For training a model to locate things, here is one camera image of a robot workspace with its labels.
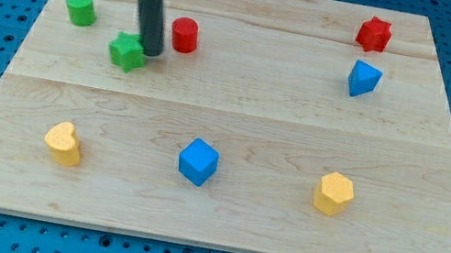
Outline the green star block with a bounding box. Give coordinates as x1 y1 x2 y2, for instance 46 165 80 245
108 32 146 72

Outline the red cylinder block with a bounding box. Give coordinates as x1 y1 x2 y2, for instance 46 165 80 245
171 16 199 53

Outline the green cylinder block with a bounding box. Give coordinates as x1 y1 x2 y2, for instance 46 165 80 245
66 0 96 27

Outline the yellow heart block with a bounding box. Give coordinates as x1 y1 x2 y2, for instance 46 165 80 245
44 121 81 167

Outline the blue cube block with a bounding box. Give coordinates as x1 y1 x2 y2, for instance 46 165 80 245
178 137 219 187

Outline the wooden board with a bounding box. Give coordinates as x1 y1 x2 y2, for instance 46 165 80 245
0 0 451 253

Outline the blue triangle block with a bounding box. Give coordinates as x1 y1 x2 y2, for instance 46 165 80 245
347 60 383 97

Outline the yellow hexagon block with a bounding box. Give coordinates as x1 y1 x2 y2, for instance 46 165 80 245
313 172 355 216

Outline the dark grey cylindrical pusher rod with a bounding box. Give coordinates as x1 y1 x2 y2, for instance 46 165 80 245
137 0 165 57

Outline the red star block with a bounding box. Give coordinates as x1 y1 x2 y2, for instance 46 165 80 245
356 16 391 52

